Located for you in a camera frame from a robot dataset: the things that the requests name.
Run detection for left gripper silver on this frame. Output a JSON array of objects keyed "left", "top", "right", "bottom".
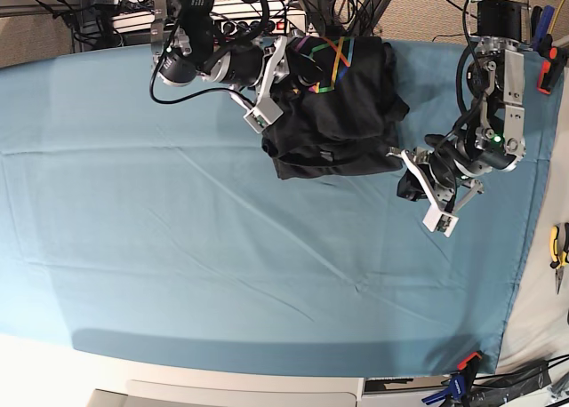
[{"left": 388, "top": 147, "right": 484, "bottom": 238}]

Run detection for teal table cloth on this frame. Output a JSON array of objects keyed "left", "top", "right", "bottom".
[{"left": 1, "top": 46, "right": 563, "bottom": 377}]

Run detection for right gripper silver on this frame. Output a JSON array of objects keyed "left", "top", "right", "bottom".
[{"left": 228, "top": 36, "right": 289, "bottom": 134}]

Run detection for yellow handled pliers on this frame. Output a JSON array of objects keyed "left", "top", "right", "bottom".
[{"left": 549, "top": 222, "right": 568, "bottom": 294}]

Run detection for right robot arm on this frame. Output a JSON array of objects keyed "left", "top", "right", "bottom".
[{"left": 150, "top": 0, "right": 290, "bottom": 133}]

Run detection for black T-shirt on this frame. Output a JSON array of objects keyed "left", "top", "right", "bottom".
[{"left": 261, "top": 36, "right": 409, "bottom": 180}]

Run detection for orange black clamp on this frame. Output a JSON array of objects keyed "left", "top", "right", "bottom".
[{"left": 537, "top": 47, "right": 568, "bottom": 94}]

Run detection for blue orange clamp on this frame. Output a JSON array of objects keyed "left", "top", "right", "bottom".
[{"left": 421, "top": 351, "right": 483, "bottom": 406}]

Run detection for white power strip black sockets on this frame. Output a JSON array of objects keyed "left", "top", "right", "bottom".
[{"left": 213, "top": 18, "right": 293, "bottom": 37}]

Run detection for black bag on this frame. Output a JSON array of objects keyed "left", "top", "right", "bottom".
[{"left": 469, "top": 360, "right": 552, "bottom": 407}]

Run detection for blue handled clamp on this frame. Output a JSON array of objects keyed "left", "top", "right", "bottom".
[{"left": 530, "top": 5, "right": 555, "bottom": 50}]

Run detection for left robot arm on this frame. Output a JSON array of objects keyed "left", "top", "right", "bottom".
[{"left": 389, "top": 0, "right": 531, "bottom": 236}]

